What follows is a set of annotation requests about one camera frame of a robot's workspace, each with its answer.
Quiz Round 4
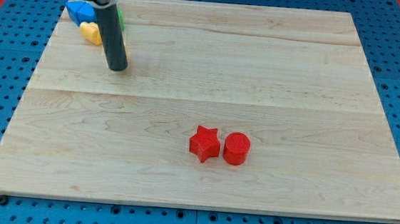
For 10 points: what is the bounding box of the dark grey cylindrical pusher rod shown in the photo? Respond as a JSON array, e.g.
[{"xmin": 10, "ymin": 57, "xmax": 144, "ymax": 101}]
[{"xmin": 96, "ymin": 4, "xmax": 128, "ymax": 72}]

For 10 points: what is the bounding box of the wooden board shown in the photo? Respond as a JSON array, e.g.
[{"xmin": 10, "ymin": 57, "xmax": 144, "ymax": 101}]
[{"xmin": 0, "ymin": 0, "xmax": 400, "ymax": 223}]

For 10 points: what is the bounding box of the yellow heart block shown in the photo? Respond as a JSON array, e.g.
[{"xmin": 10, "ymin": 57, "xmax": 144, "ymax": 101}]
[{"xmin": 79, "ymin": 21, "xmax": 103, "ymax": 46}]

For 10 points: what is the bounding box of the green block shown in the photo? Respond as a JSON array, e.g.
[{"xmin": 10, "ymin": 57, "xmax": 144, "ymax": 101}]
[{"xmin": 117, "ymin": 9, "xmax": 125, "ymax": 31}]

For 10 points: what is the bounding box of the blue block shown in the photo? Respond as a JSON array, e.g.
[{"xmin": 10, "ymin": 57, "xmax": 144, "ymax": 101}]
[{"xmin": 66, "ymin": 1, "xmax": 96, "ymax": 26}]

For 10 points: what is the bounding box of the red star block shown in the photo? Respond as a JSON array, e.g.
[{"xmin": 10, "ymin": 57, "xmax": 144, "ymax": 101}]
[{"xmin": 188, "ymin": 125, "xmax": 221, "ymax": 163}]

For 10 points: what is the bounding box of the red cylinder block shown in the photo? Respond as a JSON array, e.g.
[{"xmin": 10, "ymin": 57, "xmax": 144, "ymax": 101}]
[{"xmin": 222, "ymin": 132, "xmax": 251, "ymax": 166}]

